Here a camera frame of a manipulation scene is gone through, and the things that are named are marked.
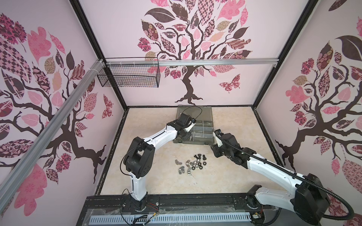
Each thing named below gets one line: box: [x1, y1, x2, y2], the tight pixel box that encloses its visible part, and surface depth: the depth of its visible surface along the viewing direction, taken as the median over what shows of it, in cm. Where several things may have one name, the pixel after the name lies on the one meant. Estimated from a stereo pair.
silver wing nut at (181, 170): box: [178, 166, 185, 175], surface depth 87 cm
